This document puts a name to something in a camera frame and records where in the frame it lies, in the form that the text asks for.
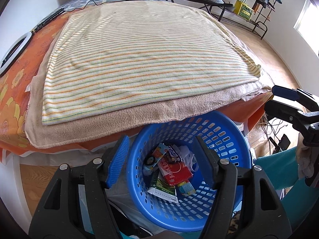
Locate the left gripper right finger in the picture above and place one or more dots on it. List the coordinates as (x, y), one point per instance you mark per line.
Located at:
(262, 214)

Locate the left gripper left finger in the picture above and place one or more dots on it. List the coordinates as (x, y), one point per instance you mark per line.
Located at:
(58, 214)

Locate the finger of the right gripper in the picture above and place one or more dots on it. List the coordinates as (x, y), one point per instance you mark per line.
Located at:
(290, 114)
(303, 97)

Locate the white silicone wristband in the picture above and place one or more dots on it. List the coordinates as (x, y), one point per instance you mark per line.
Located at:
(191, 162)

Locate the red tissue box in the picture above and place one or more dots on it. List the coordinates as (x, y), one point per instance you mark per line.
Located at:
(174, 173)

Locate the green white milk carton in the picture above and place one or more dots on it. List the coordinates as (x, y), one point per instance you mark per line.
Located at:
(159, 188)

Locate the white colourful paper wrapper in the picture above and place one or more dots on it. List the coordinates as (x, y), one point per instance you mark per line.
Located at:
(186, 188)

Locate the brown chocolate bar wrapper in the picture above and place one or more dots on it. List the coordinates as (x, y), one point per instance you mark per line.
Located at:
(172, 156)

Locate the teal grapefruit tube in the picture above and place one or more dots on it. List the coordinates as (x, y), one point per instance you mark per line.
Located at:
(151, 160)

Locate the blue plastic laundry basket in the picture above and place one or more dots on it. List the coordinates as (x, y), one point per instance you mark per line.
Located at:
(190, 213)

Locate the black clothes rack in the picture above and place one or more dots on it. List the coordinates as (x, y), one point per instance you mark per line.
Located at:
(260, 18)

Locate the pink beige towel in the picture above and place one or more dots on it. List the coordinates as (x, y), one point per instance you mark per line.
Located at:
(122, 65)

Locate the yellow crate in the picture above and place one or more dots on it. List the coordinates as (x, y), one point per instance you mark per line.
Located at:
(243, 10)

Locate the orange floral bedsheet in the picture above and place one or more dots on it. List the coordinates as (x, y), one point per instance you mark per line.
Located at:
(22, 134)

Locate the striped cream towel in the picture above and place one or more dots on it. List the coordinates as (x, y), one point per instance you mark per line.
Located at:
(124, 54)

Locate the black tripod stand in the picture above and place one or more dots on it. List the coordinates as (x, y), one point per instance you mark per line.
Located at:
(48, 19)

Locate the white ring light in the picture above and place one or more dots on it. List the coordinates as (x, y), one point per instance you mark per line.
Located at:
(14, 52)

